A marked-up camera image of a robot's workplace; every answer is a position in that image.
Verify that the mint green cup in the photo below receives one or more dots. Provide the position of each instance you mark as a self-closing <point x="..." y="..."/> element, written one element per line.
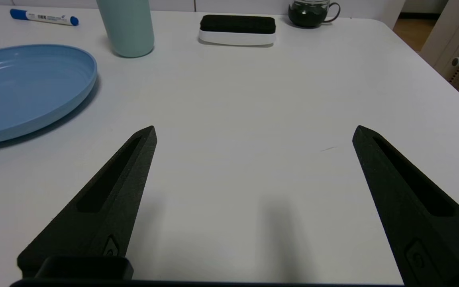
<point x="128" y="28"/>

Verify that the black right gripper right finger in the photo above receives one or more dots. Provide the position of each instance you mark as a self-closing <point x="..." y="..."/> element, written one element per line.
<point x="436" y="243"/>

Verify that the black glass bowl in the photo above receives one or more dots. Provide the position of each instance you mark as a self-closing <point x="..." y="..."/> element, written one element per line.
<point x="309" y="16"/>

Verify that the blue whiteboard marker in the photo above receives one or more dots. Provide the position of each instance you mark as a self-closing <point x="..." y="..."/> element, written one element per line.
<point x="46" y="18"/>

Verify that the blue plate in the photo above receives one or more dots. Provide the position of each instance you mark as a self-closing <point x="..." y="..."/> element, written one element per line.
<point x="22" y="91"/>

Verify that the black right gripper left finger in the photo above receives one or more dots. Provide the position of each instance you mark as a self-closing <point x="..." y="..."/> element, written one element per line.
<point x="106" y="215"/>

